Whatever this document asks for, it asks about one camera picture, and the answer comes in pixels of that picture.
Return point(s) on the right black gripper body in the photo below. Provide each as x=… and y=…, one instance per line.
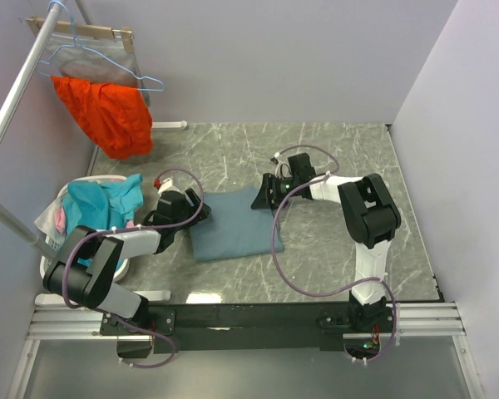
x=283, y=188

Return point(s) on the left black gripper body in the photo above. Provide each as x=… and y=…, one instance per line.
x=188, y=211

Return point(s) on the slate blue polo shirt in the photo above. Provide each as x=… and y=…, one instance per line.
x=233, y=230

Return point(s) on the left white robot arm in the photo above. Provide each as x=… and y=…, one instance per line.
x=84, y=268

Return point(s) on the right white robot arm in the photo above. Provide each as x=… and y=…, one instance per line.
x=370, y=213

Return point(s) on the teal shirt in basket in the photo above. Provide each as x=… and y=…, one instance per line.
x=102, y=205

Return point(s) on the orange shirt on hanger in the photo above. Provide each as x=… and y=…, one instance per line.
x=116, y=118

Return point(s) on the pink garment in basket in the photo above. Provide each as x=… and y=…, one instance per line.
x=60, y=221

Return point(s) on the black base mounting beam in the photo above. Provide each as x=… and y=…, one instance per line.
x=251, y=326

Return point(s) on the silver clothes rack pole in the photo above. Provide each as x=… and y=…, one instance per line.
x=7, y=112

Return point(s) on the grey mesh hanging bag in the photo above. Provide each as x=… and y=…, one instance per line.
x=100, y=58

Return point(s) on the wooden bag top bar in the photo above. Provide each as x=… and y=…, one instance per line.
x=84, y=30

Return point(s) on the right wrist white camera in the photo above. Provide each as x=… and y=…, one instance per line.
x=281, y=168

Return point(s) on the wrist white camera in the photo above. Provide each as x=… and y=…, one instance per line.
x=165, y=185
x=281, y=168

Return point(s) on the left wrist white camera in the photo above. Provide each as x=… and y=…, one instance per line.
x=165, y=185

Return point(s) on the white table edge bracket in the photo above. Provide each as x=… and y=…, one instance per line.
x=170, y=126

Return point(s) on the aluminium rail frame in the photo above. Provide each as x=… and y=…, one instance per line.
x=65, y=356

